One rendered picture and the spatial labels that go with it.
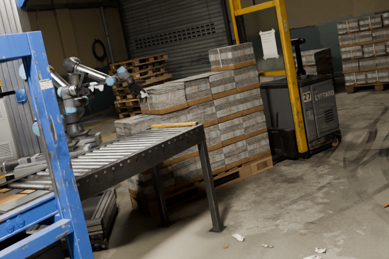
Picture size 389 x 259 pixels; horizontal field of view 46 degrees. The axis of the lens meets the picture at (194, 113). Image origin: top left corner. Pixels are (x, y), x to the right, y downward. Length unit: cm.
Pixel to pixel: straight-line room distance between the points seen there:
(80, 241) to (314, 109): 332
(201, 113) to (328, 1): 656
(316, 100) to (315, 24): 560
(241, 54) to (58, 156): 276
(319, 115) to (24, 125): 295
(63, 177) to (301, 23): 890
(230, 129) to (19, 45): 276
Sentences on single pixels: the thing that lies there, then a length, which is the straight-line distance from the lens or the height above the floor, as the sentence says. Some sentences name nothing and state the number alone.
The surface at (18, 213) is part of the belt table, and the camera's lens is 223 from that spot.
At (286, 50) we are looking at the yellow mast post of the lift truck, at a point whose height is 115.
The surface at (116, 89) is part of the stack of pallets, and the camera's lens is 1090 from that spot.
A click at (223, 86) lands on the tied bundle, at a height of 93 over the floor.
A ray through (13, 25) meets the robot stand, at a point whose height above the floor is 176.
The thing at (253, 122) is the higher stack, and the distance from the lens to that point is 462.
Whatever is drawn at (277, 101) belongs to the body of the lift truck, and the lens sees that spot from 513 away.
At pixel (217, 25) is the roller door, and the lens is 1152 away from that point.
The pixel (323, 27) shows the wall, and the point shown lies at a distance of 1044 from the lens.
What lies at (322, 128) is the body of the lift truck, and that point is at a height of 26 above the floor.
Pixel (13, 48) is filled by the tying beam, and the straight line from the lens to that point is 207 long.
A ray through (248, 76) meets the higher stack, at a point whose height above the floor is 97.
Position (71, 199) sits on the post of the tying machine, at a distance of 220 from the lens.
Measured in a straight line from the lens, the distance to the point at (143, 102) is 424.
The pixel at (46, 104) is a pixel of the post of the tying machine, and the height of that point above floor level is 123.
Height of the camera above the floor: 136
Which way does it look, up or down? 8 degrees down
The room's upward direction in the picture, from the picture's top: 11 degrees counter-clockwise
